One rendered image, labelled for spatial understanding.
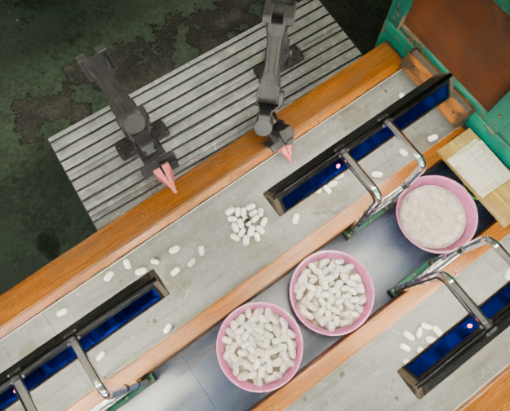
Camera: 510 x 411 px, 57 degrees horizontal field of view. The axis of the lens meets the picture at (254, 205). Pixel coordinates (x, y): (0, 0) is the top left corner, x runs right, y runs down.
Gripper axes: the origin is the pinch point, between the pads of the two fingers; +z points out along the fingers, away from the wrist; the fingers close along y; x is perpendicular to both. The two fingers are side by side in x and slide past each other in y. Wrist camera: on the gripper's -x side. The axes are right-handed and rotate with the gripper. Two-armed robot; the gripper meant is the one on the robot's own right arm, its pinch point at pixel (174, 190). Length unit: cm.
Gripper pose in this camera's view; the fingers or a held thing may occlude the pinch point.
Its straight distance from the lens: 126.7
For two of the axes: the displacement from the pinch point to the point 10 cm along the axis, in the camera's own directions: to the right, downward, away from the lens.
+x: 0.1, 2.6, 9.6
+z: 5.3, 8.2, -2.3
